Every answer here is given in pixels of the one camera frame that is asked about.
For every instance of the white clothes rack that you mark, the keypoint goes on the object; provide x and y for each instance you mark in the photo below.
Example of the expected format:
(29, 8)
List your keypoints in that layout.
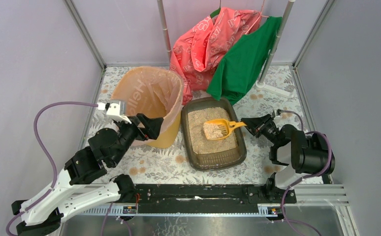
(260, 83)

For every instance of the yellow ribbed trash bin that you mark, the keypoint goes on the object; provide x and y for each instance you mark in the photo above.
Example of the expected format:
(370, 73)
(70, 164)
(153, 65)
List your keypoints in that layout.
(167, 133)

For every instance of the pink plastic bin liner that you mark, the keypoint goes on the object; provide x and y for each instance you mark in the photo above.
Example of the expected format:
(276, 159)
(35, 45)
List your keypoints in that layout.
(145, 94)

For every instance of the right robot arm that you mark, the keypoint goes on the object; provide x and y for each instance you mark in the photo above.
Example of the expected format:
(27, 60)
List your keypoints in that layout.
(303, 155)

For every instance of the beige cat litter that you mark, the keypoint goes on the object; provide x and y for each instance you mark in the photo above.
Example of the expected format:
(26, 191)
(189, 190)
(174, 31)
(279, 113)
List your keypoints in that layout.
(200, 144)

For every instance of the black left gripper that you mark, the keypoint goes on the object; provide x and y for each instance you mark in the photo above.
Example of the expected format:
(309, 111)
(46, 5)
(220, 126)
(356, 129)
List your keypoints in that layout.
(140, 124)

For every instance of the white slotted cable duct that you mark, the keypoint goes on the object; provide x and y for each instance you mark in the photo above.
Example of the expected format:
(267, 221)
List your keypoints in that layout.
(186, 209)

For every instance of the floral table mat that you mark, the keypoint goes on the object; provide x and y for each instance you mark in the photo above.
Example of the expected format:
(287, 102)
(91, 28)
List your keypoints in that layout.
(146, 164)

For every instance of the yellow litter scoop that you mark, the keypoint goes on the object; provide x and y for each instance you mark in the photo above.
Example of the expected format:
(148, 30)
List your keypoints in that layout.
(219, 129)

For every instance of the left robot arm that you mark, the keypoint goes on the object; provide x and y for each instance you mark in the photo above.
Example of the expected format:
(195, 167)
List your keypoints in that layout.
(55, 204)

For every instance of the pink patterned jacket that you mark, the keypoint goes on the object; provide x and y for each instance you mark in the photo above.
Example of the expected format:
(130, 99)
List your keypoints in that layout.
(197, 53)

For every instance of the grey translucent litter box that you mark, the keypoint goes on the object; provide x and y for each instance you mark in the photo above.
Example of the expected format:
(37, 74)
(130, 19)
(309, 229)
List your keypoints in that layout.
(220, 159)

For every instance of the green t-shirt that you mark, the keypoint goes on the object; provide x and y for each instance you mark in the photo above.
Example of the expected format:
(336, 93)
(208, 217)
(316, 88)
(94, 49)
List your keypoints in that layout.
(240, 67)

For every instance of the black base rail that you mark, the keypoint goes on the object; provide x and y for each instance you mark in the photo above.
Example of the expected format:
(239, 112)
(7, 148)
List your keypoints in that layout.
(172, 193)

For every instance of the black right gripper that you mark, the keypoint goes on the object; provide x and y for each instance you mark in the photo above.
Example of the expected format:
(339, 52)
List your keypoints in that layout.
(262, 125)

